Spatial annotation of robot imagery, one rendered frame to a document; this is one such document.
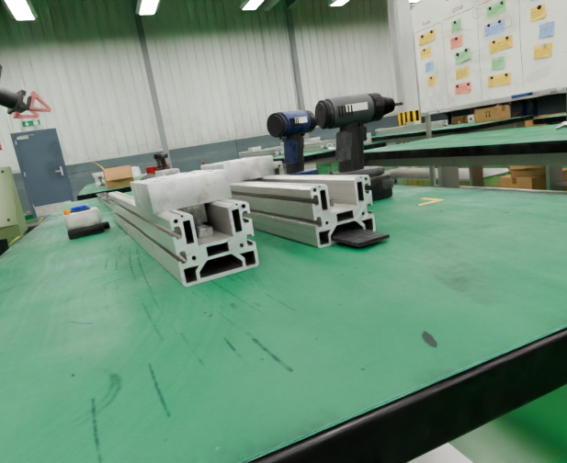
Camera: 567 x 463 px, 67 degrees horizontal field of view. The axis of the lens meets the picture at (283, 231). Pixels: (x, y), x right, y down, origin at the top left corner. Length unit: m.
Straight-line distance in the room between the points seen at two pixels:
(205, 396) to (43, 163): 12.08
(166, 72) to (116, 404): 12.39
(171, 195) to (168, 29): 12.35
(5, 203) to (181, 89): 11.25
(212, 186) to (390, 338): 0.35
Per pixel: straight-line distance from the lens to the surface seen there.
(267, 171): 0.90
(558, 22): 3.57
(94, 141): 12.33
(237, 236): 0.54
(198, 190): 0.59
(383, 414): 0.27
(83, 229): 1.15
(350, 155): 0.91
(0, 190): 1.56
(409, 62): 9.23
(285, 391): 0.29
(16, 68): 12.63
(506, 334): 0.34
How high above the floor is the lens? 0.93
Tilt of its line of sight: 12 degrees down
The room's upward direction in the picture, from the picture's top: 9 degrees counter-clockwise
